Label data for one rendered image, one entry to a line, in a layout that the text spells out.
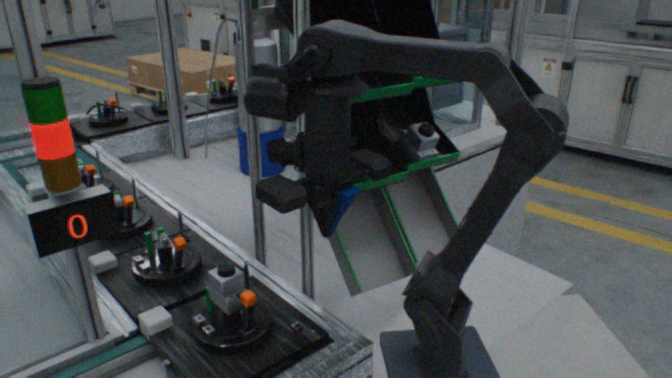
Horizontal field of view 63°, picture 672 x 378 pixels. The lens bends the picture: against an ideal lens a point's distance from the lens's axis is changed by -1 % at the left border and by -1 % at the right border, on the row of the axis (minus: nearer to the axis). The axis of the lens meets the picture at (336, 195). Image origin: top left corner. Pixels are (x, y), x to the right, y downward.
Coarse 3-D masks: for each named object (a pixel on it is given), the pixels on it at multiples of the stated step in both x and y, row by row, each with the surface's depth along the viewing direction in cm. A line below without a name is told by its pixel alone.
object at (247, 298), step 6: (240, 294) 88; (246, 294) 87; (252, 294) 88; (240, 300) 88; (246, 300) 86; (252, 300) 87; (246, 306) 87; (252, 306) 89; (246, 312) 88; (252, 312) 89; (246, 318) 89; (252, 318) 90; (246, 324) 90; (252, 324) 91; (246, 330) 90
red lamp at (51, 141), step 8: (64, 120) 76; (32, 128) 75; (40, 128) 74; (48, 128) 74; (56, 128) 75; (64, 128) 76; (32, 136) 76; (40, 136) 75; (48, 136) 75; (56, 136) 75; (64, 136) 76; (40, 144) 75; (48, 144) 75; (56, 144) 76; (64, 144) 77; (72, 144) 78; (40, 152) 76; (48, 152) 76; (56, 152) 76; (64, 152) 77; (72, 152) 78
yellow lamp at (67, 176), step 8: (40, 160) 77; (48, 160) 76; (56, 160) 77; (64, 160) 77; (72, 160) 78; (40, 168) 78; (48, 168) 77; (56, 168) 77; (64, 168) 78; (72, 168) 79; (48, 176) 77; (56, 176) 77; (64, 176) 78; (72, 176) 79; (48, 184) 78; (56, 184) 78; (64, 184) 78; (72, 184) 79
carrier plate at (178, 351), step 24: (264, 288) 107; (168, 312) 100; (192, 312) 100; (288, 312) 100; (168, 336) 94; (288, 336) 94; (312, 336) 94; (192, 360) 89; (216, 360) 89; (240, 360) 89; (264, 360) 89
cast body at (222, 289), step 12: (228, 264) 92; (216, 276) 90; (228, 276) 90; (240, 276) 91; (216, 288) 91; (228, 288) 90; (240, 288) 92; (216, 300) 92; (228, 300) 89; (228, 312) 90
